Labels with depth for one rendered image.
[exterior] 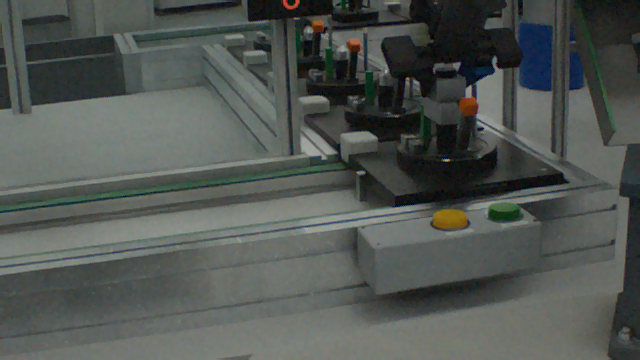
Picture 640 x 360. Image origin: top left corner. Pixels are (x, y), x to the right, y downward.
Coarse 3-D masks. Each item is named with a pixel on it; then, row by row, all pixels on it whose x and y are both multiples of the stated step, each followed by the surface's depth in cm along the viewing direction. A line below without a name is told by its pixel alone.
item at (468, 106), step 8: (464, 104) 124; (472, 104) 124; (464, 112) 125; (472, 112) 125; (464, 120) 126; (472, 120) 126; (464, 128) 127; (464, 136) 127; (456, 144) 129; (464, 144) 128
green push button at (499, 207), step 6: (492, 204) 116; (498, 204) 116; (504, 204) 116; (510, 204) 116; (516, 204) 115; (492, 210) 114; (498, 210) 114; (504, 210) 114; (510, 210) 114; (516, 210) 114; (492, 216) 114; (498, 216) 114; (504, 216) 113; (510, 216) 113; (516, 216) 114
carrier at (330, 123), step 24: (384, 72) 156; (312, 96) 166; (384, 96) 156; (312, 120) 159; (336, 120) 158; (360, 120) 153; (384, 120) 152; (408, 120) 152; (432, 120) 155; (336, 144) 145
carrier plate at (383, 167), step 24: (384, 144) 143; (504, 144) 141; (360, 168) 134; (384, 168) 132; (504, 168) 130; (528, 168) 129; (552, 168) 129; (384, 192) 125; (408, 192) 122; (432, 192) 123; (456, 192) 123
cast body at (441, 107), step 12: (444, 72) 130; (456, 72) 131; (444, 84) 130; (456, 84) 130; (432, 96) 131; (444, 96) 130; (456, 96) 131; (432, 108) 132; (444, 108) 129; (456, 108) 130; (444, 120) 130; (456, 120) 130
